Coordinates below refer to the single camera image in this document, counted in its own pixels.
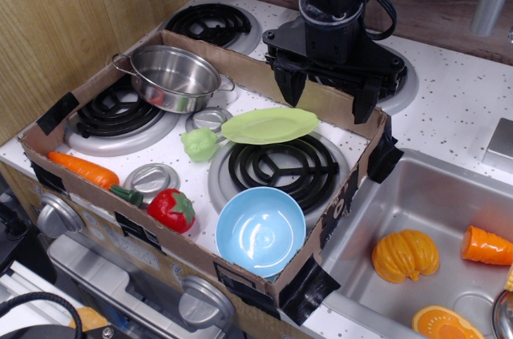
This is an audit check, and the orange toy pumpkin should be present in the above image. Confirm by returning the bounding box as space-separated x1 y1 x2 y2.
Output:
371 229 440 284

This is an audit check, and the stove burner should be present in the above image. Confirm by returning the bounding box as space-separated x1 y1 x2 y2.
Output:
376 45 420 116
208 132 349 227
65 75 180 157
158 3 262 55

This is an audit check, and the grey oven front knob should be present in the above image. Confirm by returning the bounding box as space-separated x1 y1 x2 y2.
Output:
178 275 235 329
37 193 85 239

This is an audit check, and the back right stove burner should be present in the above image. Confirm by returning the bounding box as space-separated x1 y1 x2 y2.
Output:
376 45 420 116

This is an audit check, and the front right stove burner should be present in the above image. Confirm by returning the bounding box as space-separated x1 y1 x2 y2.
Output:
208 132 349 227

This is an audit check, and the silver metal pot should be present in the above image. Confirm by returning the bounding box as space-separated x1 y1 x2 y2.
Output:
111 45 236 114

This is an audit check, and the front left stove burner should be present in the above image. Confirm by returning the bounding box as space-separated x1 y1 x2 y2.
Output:
65 75 180 157

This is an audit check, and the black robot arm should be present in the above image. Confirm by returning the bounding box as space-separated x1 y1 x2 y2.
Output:
263 0 407 124

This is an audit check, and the orange toy carrot piece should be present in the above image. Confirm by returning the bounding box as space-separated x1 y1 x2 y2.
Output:
460 225 512 266

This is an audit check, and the red toy strawberry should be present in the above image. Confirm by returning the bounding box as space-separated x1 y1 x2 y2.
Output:
147 188 196 233

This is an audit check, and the orange object at bottom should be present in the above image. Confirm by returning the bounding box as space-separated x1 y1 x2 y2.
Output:
77 307 109 332

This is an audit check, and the black cable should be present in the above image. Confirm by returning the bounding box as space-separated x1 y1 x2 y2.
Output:
0 292 83 339

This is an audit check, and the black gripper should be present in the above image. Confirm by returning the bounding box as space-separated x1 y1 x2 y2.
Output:
262 17 407 124

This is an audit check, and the silver lid edge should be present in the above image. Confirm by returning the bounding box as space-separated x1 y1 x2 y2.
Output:
491 290 513 339

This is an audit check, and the grey faucet base block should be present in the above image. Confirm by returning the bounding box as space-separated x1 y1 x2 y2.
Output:
483 118 513 174

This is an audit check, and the light blue bowl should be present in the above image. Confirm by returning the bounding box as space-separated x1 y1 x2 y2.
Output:
215 187 306 279

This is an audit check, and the yellow toy corn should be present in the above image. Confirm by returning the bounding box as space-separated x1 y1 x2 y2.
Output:
504 266 513 293

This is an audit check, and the brown cardboard fence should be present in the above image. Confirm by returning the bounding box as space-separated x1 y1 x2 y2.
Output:
19 31 403 325

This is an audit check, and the stainless steel sink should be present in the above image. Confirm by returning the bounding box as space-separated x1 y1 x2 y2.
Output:
321 150 512 338

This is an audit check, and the green toy broccoli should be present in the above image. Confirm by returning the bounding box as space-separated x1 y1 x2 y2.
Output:
180 127 218 163

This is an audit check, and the back left stove burner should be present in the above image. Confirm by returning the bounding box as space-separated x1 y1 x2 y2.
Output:
158 3 262 55

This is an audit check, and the orange toy citrus half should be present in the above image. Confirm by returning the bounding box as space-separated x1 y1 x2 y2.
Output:
411 305 485 339

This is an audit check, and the green plastic plate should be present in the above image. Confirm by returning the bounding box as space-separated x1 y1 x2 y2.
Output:
221 107 319 145

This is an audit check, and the grey faucet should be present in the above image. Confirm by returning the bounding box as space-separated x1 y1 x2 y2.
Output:
471 0 506 37

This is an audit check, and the grey stove top knob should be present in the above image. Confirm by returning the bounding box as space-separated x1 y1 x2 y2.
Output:
123 163 180 206
185 107 232 142

